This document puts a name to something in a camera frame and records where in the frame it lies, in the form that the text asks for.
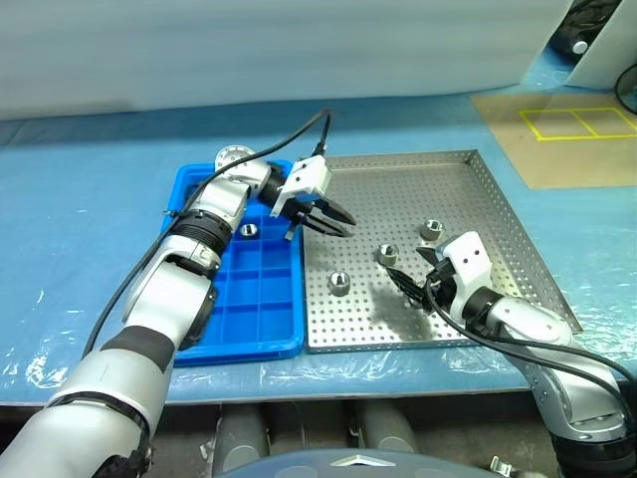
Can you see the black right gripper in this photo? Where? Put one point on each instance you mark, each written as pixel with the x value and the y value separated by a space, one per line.
pixel 443 288

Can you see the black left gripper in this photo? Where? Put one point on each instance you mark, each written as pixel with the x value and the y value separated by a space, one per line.
pixel 307 211

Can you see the small metal roller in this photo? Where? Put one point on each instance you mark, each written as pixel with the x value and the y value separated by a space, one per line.
pixel 339 283
pixel 388 254
pixel 432 229
pixel 248 230

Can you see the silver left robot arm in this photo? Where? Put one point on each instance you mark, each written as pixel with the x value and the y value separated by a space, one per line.
pixel 149 294

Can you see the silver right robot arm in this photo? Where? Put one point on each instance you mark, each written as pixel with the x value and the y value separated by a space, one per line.
pixel 537 318

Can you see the perforated steel tray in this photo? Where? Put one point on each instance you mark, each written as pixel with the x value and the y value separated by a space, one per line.
pixel 398 189

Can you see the blue plastic compartment tray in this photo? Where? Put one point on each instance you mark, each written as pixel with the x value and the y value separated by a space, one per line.
pixel 249 318

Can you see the grey rounded cylinder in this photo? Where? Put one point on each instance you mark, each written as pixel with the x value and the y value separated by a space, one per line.
pixel 241 433
pixel 388 428

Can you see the brown mat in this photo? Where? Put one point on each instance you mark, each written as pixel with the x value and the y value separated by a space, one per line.
pixel 547 159

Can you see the small metal clip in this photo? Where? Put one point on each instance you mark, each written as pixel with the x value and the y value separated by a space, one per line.
pixel 501 468

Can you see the grey robot torso with emblem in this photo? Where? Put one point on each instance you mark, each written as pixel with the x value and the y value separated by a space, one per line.
pixel 298 465

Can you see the black device with white knob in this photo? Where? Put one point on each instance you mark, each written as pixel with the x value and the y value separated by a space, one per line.
pixel 567 40

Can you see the white leaning panel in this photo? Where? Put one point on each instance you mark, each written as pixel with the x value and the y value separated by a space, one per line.
pixel 607 60

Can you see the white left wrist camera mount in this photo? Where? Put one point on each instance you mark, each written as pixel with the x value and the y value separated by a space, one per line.
pixel 308 176

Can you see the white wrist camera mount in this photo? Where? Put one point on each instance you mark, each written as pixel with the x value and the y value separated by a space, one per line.
pixel 470 254
pixel 308 176

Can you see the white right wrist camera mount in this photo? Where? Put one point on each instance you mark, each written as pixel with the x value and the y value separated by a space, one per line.
pixel 470 254

